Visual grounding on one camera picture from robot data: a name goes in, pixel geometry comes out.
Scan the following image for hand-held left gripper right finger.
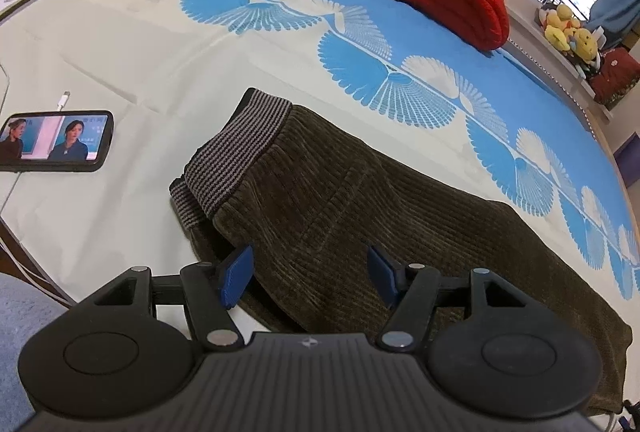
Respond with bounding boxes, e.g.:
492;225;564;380
366;244;521;353

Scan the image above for yellow plush toy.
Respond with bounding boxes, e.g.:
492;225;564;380
565;26;601;73
539;4;583;57

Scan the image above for blue and white printed bedsheet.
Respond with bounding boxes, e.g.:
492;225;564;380
0;0;640;432

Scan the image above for black smartphone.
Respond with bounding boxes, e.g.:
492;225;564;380
0;110;115;174

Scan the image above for dark red cushion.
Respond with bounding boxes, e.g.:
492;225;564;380
587;46;640;106

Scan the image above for white phone cable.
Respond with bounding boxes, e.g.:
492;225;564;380
0;172;73;309

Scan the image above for dark brown corduroy pants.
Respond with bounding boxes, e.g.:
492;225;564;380
169;86;633;418

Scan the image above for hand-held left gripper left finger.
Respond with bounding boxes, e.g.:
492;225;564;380
92;244;256;353

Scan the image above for person's left leg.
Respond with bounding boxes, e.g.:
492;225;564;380
0;274;72;432

